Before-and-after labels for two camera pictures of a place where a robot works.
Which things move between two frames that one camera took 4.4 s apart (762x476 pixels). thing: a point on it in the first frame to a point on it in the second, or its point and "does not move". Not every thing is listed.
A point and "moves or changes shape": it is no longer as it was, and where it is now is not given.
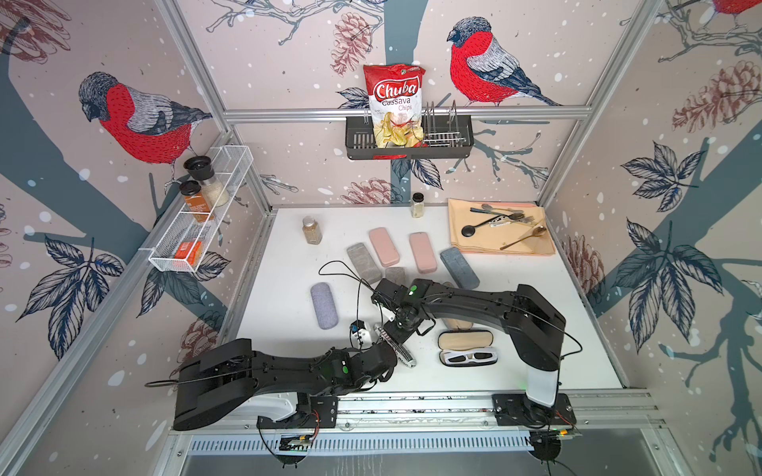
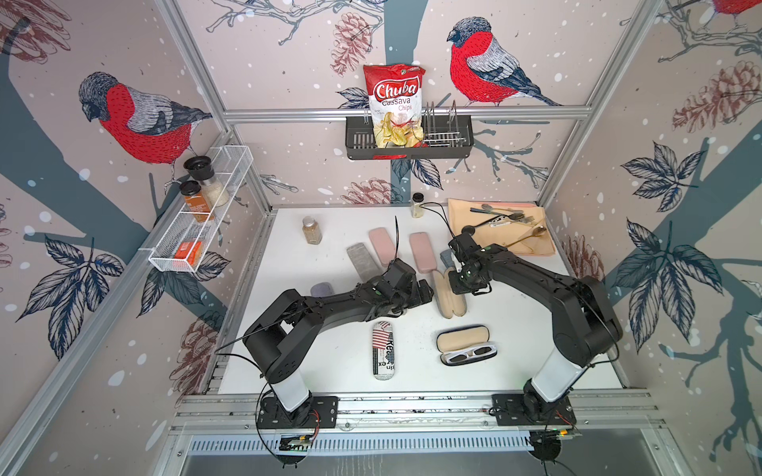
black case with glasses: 466,348 does not move
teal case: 363,263 does not move
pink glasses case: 424,252 does not move
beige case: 456,324 moves or changes shape
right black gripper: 398,338 to 458,290
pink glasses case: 385,249 does not move
